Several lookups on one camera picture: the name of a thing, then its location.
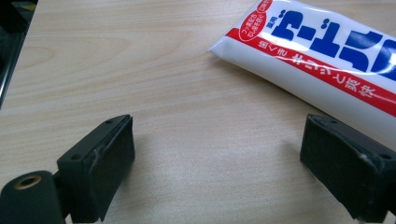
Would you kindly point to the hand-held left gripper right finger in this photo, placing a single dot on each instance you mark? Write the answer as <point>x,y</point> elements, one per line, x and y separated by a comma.
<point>345,161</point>

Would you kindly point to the white toothpaste tube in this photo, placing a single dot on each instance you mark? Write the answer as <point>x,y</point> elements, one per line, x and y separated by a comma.
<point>311,59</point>

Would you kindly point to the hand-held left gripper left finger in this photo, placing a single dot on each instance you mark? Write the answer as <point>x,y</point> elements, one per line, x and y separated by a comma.
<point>93,174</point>

